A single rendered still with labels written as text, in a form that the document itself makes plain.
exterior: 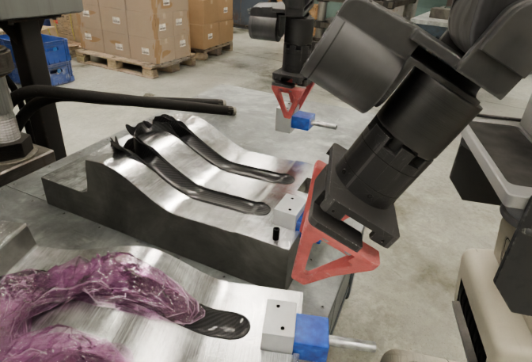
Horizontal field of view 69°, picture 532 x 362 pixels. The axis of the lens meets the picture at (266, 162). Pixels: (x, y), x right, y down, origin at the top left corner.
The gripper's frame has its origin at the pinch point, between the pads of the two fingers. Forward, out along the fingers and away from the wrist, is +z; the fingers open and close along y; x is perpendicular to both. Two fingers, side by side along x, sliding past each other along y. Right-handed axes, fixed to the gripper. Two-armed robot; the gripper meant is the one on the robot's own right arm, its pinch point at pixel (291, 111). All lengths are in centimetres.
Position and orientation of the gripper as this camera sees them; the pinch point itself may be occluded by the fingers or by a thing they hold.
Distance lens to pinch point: 85.7
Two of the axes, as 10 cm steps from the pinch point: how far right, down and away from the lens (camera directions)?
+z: -0.5, 8.8, 4.7
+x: 9.1, 2.4, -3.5
